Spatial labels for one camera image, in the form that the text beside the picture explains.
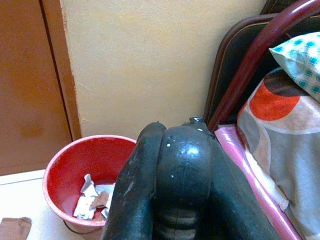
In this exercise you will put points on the white crumpled paper scrap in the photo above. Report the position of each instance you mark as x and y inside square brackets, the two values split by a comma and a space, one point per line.
[86, 205]

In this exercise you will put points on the brown wooden door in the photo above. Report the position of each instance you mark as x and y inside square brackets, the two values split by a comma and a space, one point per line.
[25, 87]

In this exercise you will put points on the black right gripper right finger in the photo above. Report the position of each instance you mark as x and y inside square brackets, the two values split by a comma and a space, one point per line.
[232, 200]

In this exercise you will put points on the red plastic bucket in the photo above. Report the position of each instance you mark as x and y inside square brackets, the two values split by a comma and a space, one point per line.
[75, 160]

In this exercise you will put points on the brown wooden door frame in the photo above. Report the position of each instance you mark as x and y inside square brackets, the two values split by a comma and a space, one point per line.
[62, 70]

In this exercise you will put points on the dark red metal bed rail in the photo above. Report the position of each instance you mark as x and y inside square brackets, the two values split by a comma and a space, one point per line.
[247, 65]

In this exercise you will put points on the dark brown bed headboard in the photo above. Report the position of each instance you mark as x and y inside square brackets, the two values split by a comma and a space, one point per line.
[232, 57]

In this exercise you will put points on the teal checked white pillow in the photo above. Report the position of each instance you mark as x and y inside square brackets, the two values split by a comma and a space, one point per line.
[300, 60]

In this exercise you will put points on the brown paper scrap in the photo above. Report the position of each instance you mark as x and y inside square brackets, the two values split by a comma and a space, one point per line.
[101, 200]

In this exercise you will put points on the orange circle patterned bedsheet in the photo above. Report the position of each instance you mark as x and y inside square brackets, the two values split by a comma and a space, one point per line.
[282, 140]

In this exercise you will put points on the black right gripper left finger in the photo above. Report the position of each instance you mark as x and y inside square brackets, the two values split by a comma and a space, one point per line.
[132, 180]

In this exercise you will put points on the pink plastic mattress cover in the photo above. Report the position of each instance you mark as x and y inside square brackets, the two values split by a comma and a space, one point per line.
[237, 160]

